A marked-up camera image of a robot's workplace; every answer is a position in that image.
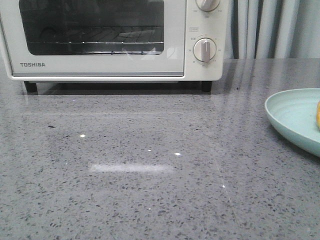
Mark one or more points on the golden bread roll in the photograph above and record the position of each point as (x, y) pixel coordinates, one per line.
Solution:
(317, 116)

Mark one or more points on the glass oven door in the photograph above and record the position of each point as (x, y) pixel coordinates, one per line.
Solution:
(20, 18)

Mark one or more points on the upper beige oven knob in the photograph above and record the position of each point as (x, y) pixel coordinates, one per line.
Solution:
(207, 5)

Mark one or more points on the lower beige oven knob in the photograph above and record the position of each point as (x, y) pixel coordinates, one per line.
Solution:
(204, 50)

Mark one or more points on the light green round plate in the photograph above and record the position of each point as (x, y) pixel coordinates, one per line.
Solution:
(293, 114)

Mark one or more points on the grey pleated curtain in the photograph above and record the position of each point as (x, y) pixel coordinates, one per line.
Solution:
(273, 29)

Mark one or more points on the white Toshiba toaster oven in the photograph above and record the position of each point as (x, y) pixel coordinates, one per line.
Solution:
(198, 24)

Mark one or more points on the chrome wire oven rack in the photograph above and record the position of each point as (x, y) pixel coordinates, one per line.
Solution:
(85, 41)

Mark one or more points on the beige oven knob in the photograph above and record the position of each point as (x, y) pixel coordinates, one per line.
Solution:
(204, 50)
(207, 5)

